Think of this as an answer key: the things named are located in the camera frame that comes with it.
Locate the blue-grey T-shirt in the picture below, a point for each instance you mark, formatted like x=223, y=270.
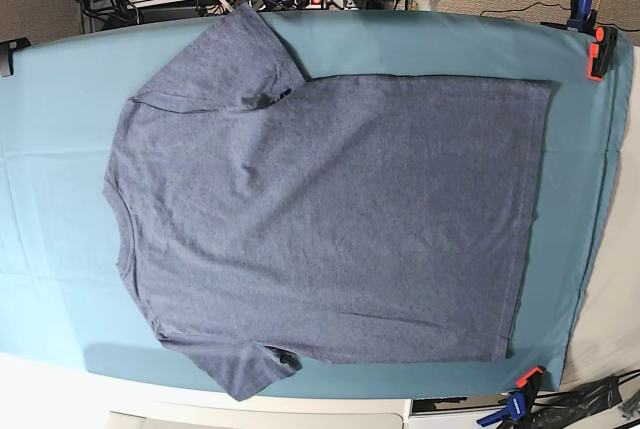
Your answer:
x=265, y=217

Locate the teal table cloth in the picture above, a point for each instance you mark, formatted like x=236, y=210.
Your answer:
x=62, y=301

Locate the orange blue clamp bottom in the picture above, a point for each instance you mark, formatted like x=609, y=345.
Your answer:
x=518, y=406

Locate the orange black clamp top right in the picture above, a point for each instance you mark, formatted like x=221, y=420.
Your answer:
x=601, y=52

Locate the blue black clamp top right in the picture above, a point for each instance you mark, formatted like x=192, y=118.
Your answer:
x=582, y=18

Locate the black clamp left edge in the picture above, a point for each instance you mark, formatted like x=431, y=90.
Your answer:
x=7, y=50

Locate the power strip with red switch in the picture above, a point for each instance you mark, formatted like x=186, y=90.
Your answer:
x=297, y=5

